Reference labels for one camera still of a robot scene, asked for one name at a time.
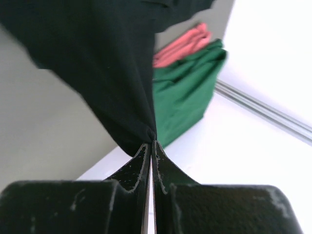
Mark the right corner aluminium post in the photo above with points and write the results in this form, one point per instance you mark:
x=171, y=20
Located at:
x=285, y=122

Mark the folded pink t shirt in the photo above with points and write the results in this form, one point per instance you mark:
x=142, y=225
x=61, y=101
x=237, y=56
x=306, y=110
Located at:
x=187, y=44

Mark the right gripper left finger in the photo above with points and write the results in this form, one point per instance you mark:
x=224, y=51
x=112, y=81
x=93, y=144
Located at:
x=116, y=205

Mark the black t shirt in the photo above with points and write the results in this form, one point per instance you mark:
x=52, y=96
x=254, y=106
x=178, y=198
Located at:
x=103, y=49

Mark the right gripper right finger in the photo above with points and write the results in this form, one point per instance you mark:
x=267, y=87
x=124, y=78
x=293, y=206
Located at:
x=184, y=206

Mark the folded green t shirt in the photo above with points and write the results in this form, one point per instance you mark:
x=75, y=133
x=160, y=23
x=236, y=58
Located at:
x=183, y=90

